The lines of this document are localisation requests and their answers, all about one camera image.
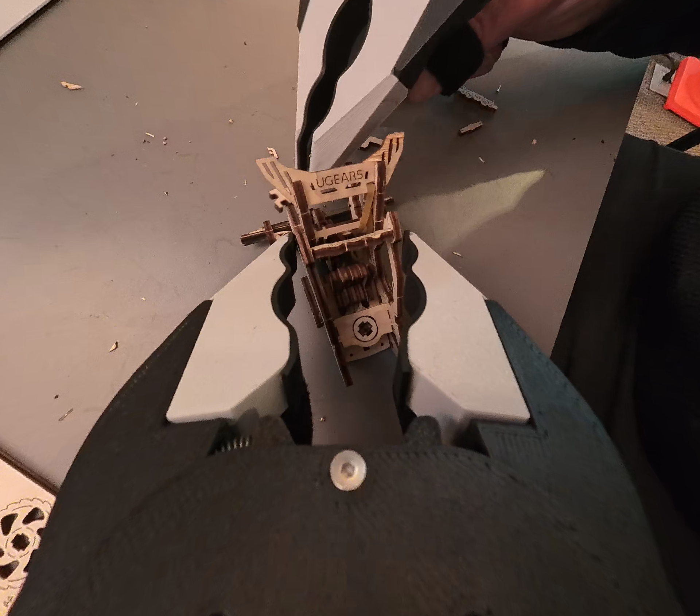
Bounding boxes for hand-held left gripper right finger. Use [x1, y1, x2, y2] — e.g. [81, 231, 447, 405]
[394, 233, 531, 444]

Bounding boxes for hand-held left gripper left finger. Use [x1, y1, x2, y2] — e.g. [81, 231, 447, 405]
[166, 234, 312, 444]

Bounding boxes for wooden mechanical model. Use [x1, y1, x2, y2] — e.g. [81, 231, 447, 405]
[241, 132, 408, 387]

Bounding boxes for wooden parts sheet gear wheels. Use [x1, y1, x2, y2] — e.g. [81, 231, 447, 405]
[0, 455, 58, 611]

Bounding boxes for long notched wooden bar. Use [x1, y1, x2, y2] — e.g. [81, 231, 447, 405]
[456, 86, 499, 112]

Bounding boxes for orange traffic cone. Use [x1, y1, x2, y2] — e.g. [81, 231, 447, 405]
[663, 55, 700, 127]

